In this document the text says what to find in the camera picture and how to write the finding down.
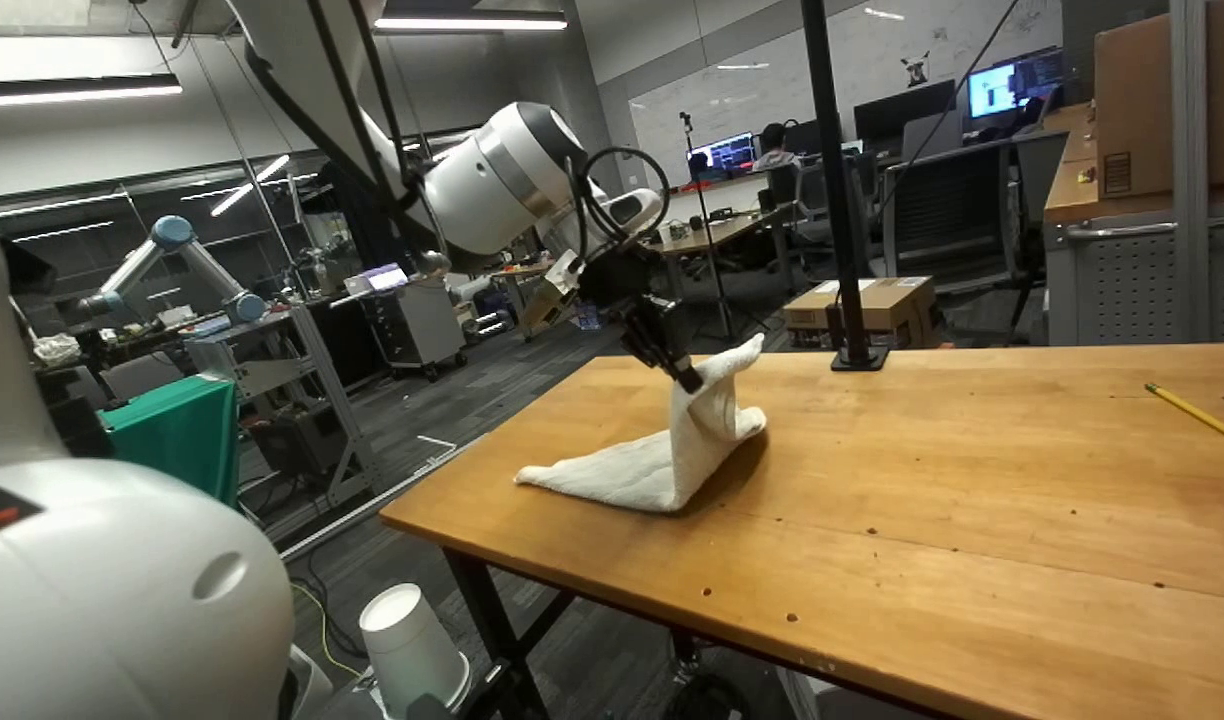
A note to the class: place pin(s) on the small cardboard box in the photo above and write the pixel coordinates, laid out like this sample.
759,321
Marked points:
893,304

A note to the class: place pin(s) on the black camera stand pole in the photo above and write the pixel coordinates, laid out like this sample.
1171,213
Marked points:
841,201

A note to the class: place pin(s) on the black table frame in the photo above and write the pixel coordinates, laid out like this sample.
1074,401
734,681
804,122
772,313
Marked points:
504,640

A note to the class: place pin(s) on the drawer cabinet with wooden top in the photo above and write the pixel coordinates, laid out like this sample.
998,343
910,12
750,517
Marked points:
1133,281

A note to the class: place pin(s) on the grey blue-jointed robot arm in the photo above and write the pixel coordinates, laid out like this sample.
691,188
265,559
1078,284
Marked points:
175,255

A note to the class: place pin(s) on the lit computer monitor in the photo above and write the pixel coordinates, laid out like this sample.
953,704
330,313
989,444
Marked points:
1007,88

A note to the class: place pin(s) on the white cloth towel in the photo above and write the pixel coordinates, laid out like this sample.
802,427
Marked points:
667,463

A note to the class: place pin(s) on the white floor cabinet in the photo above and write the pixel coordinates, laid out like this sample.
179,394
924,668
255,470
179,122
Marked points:
417,321

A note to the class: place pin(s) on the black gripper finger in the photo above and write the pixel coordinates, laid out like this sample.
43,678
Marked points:
669,368
686,361

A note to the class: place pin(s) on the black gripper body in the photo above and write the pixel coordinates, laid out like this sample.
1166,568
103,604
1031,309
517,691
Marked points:
638,302

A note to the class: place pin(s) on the green bin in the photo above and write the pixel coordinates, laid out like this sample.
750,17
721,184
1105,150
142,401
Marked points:
175,433

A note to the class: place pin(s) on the silver metal column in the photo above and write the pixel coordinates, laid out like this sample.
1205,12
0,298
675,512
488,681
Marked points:
1190,173

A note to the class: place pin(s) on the large cardboard box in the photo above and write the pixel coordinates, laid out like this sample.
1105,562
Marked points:
1145,93

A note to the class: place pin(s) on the metal shelf cart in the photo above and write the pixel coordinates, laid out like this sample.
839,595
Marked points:
306,413

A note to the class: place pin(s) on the white paper cup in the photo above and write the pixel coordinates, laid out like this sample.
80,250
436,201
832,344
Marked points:
408,646

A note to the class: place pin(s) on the yellow pencil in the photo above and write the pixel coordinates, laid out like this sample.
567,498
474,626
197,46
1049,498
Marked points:
1198,419

